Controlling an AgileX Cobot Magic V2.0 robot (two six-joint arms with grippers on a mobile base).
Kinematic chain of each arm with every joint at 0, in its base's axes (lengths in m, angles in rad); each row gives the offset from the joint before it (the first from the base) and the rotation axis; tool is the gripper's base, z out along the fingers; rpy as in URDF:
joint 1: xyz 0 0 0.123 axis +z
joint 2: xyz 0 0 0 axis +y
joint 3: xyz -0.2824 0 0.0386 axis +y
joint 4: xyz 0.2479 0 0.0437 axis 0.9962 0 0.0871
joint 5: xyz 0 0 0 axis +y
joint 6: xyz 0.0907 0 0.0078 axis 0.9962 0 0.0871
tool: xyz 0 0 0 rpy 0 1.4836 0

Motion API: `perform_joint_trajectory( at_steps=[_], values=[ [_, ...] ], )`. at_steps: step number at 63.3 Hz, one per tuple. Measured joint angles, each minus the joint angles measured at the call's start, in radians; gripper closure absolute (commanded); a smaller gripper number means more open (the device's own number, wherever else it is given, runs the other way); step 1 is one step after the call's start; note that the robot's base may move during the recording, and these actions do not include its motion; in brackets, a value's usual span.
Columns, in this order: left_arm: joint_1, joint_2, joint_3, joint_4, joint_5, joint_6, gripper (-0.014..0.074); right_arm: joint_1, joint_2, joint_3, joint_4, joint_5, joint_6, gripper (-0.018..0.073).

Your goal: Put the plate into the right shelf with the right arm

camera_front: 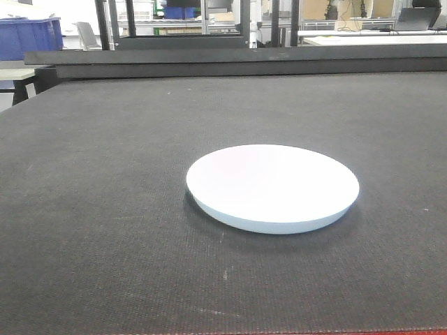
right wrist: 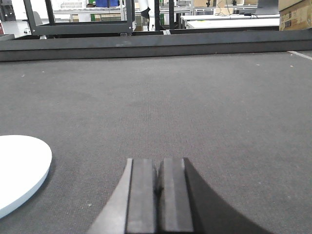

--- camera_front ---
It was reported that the black metal frame rack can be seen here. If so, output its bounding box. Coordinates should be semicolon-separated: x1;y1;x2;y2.
94;0;301;51

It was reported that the white round plate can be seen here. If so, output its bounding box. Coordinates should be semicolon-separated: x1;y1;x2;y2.
186;144;360;235

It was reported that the blue plastic crate background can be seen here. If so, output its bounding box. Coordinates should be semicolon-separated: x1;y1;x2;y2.
1;17;64;61

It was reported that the white background desk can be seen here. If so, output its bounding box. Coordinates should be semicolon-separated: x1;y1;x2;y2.
298;30;446;46

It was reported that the black laptop on desk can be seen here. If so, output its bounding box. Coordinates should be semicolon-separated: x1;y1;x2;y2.
394;8;440;31

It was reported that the black foam table mat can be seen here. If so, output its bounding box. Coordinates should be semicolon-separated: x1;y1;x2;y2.
1;72;446;334

